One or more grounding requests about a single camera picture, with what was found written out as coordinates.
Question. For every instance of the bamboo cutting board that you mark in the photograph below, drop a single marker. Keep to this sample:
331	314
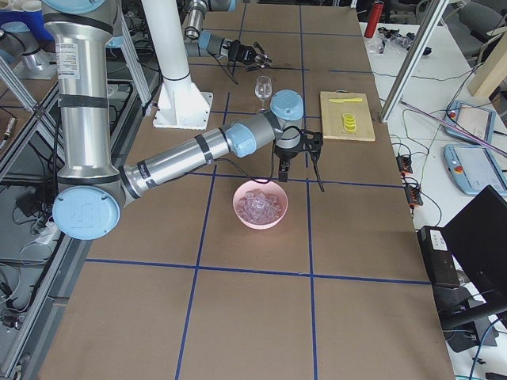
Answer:
332	122

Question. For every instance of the aluminium frame post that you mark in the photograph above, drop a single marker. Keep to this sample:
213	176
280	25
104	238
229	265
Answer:
426	28

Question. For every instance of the red thermos bottle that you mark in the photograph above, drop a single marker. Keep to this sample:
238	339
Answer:
373	19

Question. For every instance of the upper teach pendant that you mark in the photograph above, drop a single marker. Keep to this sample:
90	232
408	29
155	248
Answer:
474	119

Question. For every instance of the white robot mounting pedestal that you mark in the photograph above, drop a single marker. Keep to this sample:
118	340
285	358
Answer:
180	104

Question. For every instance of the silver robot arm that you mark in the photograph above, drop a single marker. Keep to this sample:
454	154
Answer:
92	191
203	43

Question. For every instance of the pile of clear ice cubes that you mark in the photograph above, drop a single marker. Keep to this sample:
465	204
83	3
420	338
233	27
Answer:
258	207

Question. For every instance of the yellow plastic knife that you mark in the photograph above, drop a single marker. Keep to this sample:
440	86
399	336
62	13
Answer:
346	100

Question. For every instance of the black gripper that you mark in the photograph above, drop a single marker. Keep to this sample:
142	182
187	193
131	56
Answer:
238	51
284	153

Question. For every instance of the clear plastic bag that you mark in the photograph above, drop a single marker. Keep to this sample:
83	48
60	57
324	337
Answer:
388	38

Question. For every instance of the lemon slice leftmost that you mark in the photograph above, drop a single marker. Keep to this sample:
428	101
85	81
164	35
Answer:
350	128

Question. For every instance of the black laptop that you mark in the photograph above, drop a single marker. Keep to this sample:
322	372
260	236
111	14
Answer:
476	237

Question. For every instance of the steel cocktail jigger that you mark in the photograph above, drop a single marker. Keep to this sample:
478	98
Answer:
258	59

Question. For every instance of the black box device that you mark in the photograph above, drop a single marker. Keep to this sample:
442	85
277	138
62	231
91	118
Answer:
437	258

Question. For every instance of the wooden post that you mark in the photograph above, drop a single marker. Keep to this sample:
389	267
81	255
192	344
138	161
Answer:
493	71

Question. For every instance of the pink bowl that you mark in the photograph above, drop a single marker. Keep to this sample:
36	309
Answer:
269	187

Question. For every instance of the lemon slice rightmost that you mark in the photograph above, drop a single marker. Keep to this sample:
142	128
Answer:
348	116

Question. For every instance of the lower teach pendant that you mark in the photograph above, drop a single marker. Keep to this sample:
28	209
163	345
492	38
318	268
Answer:
473	168

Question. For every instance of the teach pendant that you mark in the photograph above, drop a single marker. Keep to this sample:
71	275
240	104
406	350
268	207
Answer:
474	119
473	168

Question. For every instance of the clear wine glass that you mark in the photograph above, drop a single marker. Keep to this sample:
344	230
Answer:
263	90

